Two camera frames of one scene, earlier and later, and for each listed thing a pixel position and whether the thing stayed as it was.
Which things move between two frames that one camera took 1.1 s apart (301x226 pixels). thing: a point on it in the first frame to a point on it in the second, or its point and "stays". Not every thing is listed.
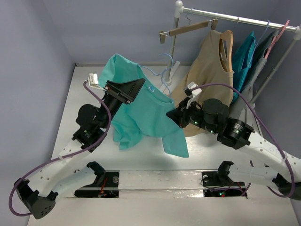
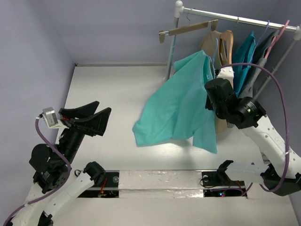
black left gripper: (127, 92) to (94, 124)
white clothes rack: (179, 10) stays
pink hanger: (275, 38) stays
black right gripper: (184, 115) to (212, 92)
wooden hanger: (226, 60) stays
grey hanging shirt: (243, 103) stays
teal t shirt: (146, 116) to (178, 110)
